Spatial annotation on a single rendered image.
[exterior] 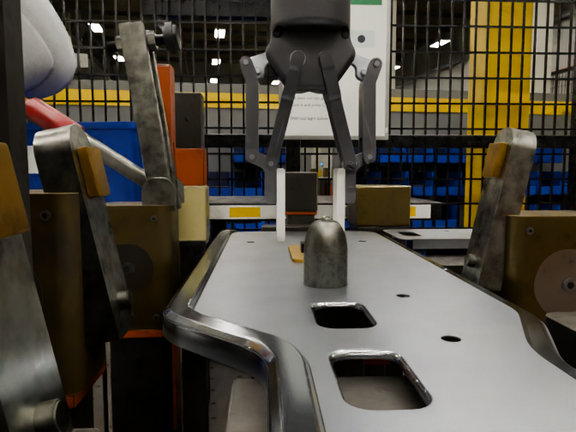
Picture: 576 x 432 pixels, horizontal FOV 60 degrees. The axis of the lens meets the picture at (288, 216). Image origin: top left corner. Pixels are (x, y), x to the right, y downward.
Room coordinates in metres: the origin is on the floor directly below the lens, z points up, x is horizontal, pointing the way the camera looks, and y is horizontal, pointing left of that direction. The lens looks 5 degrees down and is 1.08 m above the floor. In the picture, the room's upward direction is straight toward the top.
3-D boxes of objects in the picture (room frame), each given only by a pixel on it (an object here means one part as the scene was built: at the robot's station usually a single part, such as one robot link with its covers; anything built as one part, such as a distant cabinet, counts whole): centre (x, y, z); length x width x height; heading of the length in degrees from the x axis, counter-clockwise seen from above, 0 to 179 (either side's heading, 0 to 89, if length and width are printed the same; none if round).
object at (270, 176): (0.48, 0.03, 1.08); 0.03 x 0.01 x 0.05; 93
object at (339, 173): (0.49, -0.05, 1.05); 0.03 x 0.01 x 0.07; 3
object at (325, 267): (0.36, -0.03, 1.02); 0.03 x 0.03 x 0.07
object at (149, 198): (0.46, 0.12, 1.06); 0.03 x 0.01 x 0.03; 93
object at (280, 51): (0.49, -0.02, 1.20); 0.08 x 0.07 x 0.09; 93
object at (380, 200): (0.77, -0.14, 0.88); 0.08 x 0.08 x 0.36; 3
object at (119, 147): (0.90, 0.39, 1.09); 0.30 x 0.17 x 0.13; 84
